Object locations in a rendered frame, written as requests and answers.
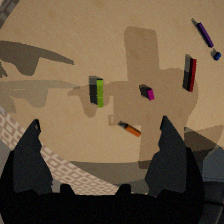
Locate orange rod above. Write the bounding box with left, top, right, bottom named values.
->
left=124, top=124, right=141, bottom=137

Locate purple rod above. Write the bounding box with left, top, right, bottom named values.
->
left=196, top=23, right=214, bottom=48

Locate small magenta block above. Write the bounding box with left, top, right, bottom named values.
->
left=146, top=88, right=155, bottom=100

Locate lime green rod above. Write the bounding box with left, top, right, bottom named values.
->
left=97, top=79, right=103, bottom=107

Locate dark red rod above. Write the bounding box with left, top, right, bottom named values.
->
left=187, top=58, right=197, bottom=92

